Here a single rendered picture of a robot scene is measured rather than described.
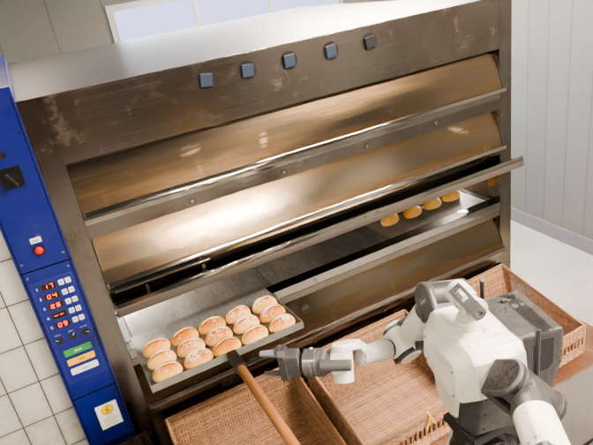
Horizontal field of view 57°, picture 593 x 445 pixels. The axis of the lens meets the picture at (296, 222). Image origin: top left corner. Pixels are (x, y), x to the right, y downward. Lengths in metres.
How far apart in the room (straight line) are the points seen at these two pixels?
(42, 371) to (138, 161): 0.78
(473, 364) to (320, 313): 1.04
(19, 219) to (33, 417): 0.72
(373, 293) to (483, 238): 0.65
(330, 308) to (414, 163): 0.71
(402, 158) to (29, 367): 1.60
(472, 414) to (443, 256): 1.21
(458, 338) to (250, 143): 0.98
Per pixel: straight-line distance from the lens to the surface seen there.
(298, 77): 2.03
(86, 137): 1.84
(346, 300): 2.41
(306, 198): 2.13
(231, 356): 1.87
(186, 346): 1.95
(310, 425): 2.46
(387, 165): 2.31
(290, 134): 2.04
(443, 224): 2.60
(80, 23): 4.89
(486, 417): 1.60
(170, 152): 1.91
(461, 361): 1.47
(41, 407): 2.19
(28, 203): 1.84
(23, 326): 2.02
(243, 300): 2.20
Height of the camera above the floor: 2.31
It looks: 24 degrees down
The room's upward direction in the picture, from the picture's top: 10 degrees counter-clockwise
